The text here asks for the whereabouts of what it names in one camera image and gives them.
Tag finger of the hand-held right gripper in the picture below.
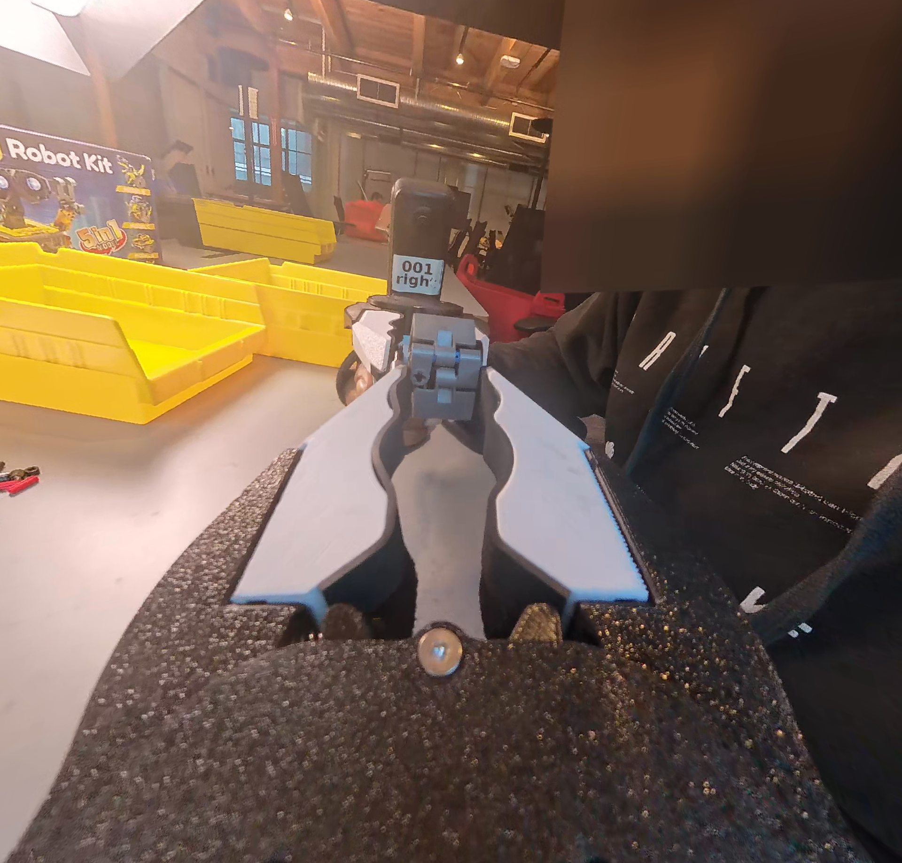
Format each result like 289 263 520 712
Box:
352 310 407 376

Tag robot kit box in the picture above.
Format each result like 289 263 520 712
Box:
0 125 163 264

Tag paned window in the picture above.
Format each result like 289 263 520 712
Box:
229 116 313 188

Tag grey desk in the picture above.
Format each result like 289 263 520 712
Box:
0 243 607 863

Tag yellow plastic bin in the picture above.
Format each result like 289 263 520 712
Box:
189 257 390 370
0 242 270 426
192 197 339 265

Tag grey toy joint assembly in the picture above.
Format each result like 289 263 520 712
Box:
402 312 490 424

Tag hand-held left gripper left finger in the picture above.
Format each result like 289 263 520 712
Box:
231 369 406 628

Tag red bean bag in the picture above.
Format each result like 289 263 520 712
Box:
344 200 392 242

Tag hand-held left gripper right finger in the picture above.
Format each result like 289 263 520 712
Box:
485 369 651 605

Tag silver ventilation duct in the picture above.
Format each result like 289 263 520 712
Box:
306 73 551 147

